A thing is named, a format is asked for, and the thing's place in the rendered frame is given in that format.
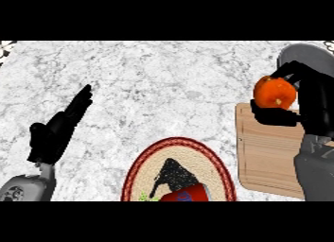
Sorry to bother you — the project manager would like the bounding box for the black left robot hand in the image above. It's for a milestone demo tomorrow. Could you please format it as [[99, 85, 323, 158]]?
[[25, 83, 93, 165]]

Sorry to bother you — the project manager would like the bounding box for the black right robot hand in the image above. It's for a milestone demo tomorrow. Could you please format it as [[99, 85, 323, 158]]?
[[248, 60, 334, 143]]

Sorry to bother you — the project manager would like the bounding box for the orange squash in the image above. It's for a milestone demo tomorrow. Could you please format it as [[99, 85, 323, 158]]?
[[251, 75, 297, 111]]

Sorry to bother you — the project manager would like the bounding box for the grey pan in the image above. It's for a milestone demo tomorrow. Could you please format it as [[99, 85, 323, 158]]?
[[275, 43, 334, 93]]

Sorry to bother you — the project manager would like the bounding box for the wooden cutting board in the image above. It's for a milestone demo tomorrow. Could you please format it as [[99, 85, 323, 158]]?
[[235, 102, 334, 199]]

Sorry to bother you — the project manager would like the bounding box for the oval red-rimmed placemat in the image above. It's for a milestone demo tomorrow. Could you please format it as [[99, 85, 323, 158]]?
[[120, 136, 238, 202]]

